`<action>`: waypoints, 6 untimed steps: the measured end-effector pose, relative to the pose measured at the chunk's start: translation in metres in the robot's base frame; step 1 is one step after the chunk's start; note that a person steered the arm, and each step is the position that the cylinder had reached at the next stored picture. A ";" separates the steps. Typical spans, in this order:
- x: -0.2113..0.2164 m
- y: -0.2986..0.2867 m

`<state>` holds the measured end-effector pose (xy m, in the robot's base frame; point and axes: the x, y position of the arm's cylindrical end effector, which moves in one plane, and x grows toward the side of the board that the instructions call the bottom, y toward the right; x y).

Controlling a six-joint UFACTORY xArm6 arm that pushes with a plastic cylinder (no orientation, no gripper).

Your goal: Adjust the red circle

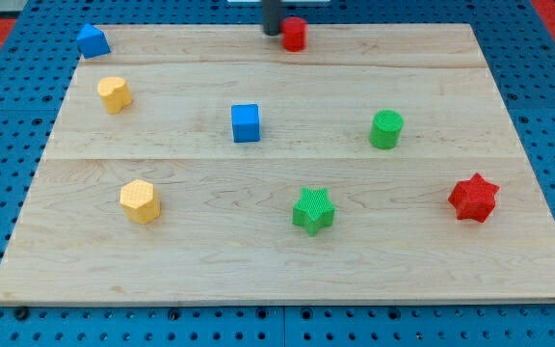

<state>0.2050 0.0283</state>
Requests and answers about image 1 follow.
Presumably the red cylinder block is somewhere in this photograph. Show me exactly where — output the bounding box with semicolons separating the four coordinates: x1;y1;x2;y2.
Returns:
280;16;307;52

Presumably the green star block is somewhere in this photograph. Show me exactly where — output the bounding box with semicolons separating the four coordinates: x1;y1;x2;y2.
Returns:
292;187;335;237

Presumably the blue cube block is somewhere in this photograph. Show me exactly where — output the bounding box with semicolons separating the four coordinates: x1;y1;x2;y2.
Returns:
231;104;260;143

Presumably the wooden board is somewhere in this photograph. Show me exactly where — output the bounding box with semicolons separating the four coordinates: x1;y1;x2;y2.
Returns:
0;24;555;307

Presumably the green cylinder block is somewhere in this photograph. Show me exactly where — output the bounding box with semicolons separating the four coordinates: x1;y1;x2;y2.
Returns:
369;109;404;149

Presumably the yellow hexagon block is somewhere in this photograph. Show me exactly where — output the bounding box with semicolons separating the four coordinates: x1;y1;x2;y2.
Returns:
119;179;161;225

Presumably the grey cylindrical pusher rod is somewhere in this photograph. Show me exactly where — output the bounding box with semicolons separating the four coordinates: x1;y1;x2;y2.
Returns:
261;0;282;36

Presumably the yellow heart block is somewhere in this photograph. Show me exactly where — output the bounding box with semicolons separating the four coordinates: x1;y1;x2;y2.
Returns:
97;76;133;114

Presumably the red star block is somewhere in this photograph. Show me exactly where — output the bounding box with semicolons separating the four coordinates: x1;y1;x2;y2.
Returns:
448;173;500;223

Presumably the blue triangle block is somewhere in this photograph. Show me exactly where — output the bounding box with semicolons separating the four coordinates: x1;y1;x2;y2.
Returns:
76;24;111;59

